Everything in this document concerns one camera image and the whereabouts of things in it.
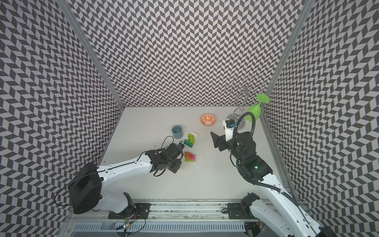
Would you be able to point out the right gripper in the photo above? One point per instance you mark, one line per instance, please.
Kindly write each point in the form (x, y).
(218, 140)

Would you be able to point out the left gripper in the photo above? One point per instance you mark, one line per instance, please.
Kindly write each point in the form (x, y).
(175, 169)

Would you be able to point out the dark green long lego brick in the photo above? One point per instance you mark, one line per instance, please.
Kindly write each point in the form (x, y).
(189, 143)

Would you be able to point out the white long lego brick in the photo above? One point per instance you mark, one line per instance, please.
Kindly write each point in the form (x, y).
(194, 134)

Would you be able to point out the lime square lego brick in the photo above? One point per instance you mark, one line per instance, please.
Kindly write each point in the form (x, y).
(191, 138)

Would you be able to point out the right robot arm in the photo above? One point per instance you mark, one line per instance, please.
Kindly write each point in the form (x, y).
(289, 219)

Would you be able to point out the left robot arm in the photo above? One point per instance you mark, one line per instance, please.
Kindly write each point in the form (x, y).
(90, 187)

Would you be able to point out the orange patterned small bowl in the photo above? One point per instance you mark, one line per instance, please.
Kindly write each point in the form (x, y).
(208, 120)

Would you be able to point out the teal ceramic cup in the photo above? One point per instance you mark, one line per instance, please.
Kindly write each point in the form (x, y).
(177, 132)

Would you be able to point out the chrome glass holder stand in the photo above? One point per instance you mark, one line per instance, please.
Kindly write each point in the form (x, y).
(243, 90)

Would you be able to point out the green plastic wine glass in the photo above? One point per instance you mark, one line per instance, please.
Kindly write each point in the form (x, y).
(256, 109)

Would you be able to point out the aluminium front rail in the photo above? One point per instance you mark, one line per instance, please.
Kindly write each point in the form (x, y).
(177, 210)

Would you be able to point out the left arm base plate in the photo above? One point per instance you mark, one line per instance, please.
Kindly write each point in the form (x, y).
(139, 211)

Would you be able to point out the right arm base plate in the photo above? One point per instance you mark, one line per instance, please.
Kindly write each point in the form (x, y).
(237, 212)

